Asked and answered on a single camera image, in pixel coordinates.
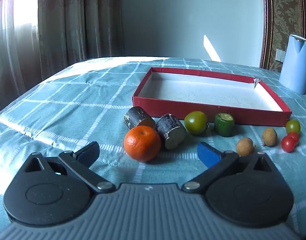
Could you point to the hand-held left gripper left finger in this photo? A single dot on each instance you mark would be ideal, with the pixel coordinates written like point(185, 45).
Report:
point(89, 152)

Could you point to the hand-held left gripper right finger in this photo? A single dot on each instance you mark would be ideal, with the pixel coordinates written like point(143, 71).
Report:
point(207, 156)

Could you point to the green cucumber piece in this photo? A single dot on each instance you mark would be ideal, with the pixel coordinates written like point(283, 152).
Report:
point(224, 126)

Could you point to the large green tomato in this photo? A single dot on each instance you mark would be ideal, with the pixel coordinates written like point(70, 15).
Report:
point(195, 122)

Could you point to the brown longan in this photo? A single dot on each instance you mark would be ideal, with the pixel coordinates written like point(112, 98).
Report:
point(245, 147)
point(269, 136)

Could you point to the dark sugarcane piece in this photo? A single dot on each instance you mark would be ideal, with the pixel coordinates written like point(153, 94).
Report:
point(136, 117)
point(170, 130)

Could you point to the red cardboard box tray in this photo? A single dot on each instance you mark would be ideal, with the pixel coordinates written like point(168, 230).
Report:
point(207, 110)

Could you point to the orange mandarin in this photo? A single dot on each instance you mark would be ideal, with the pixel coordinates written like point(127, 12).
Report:
point(142, 143)

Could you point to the red cherry tomato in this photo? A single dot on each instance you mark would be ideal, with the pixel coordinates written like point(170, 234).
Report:
point(288, 144)
point(294, 136)

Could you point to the small green-yellow cherry tomato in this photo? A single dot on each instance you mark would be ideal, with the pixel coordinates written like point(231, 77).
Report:
point(293, 126)

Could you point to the teal checked bed sheet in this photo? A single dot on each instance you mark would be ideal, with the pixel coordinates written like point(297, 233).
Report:
point(68, 105)

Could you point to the light blue electric kettle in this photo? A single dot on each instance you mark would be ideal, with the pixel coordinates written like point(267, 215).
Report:
point(296, 65)

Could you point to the patterned brown curtain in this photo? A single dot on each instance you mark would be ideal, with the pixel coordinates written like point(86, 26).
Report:
point(80, 25)

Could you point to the sheer white curtain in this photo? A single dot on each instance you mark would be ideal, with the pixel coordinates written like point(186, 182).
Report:
point(13, 42)

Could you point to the wall socket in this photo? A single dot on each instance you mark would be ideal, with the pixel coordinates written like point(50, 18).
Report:
point(280, 55)

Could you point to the wooden headboard frame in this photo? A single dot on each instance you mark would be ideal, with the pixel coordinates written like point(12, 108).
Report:
point(265, 25)

